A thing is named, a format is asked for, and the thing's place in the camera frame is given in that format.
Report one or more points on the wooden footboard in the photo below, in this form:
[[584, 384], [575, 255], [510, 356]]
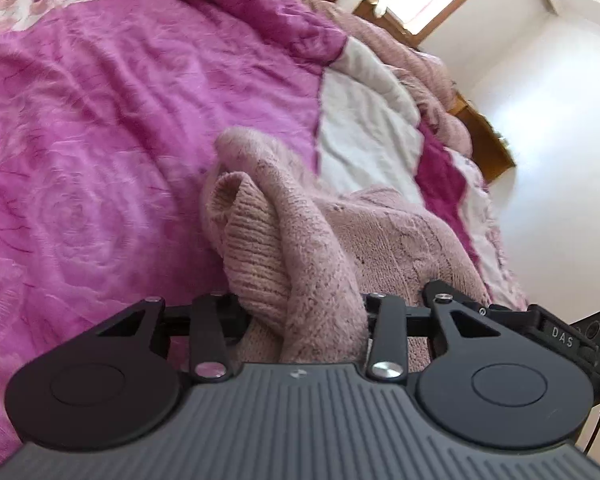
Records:
[[489, 149]]

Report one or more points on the pink knit cardigan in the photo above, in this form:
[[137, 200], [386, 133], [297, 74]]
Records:
[[300, 257]]

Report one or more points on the pink crumpled blanket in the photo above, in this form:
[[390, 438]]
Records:
[[423, 75]]

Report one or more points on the magenta patchwork bed quilt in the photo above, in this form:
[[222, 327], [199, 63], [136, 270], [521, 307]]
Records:
[[109, 112]]

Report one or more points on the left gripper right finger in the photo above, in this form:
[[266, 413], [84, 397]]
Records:
[[387, 359]]

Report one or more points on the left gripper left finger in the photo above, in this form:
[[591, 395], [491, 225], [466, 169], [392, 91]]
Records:
[[216, 324]]

